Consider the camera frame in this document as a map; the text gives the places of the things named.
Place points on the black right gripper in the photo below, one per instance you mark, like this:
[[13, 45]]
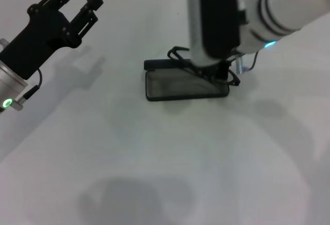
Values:
[[222, 71]]

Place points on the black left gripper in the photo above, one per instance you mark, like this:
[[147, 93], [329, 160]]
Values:
[[38, 36]]

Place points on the black glasses case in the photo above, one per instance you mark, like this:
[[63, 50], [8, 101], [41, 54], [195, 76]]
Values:
[[167, 88]]

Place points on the black glasses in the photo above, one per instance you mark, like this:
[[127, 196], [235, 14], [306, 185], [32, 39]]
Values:
[[237, 82]]

